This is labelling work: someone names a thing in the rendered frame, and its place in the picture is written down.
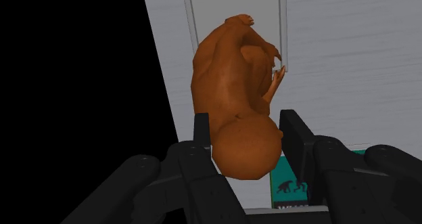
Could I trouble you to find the brown ape figure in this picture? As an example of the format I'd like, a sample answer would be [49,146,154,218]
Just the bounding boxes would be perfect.
[190,14,284,181]

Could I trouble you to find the teal book with ape silhouettes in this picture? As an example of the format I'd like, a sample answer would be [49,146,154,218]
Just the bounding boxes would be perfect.
[269,149,367,210]

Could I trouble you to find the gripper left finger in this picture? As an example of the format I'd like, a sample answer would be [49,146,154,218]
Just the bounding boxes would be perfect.
[60,112,250,224]

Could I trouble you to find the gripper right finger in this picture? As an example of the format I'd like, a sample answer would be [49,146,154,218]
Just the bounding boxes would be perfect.
[279,109,422,224]

